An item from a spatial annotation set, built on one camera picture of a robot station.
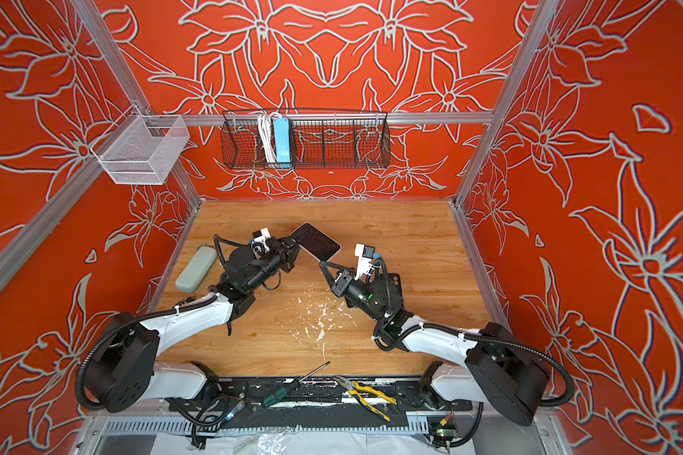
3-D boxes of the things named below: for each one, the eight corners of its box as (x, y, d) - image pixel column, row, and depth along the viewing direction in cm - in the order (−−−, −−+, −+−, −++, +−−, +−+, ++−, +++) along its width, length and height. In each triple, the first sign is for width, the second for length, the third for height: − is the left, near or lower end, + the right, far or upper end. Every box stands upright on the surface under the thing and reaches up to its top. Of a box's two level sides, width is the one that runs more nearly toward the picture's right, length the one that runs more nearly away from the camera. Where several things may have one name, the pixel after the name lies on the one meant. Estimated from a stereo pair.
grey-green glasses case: (178, 290, 95) (172, 285, 93) (205, 250, 106) (201, 244, 103) (196, 295, 94) (192, 289, 91) (222, 254, 105) (219, 248, 102)
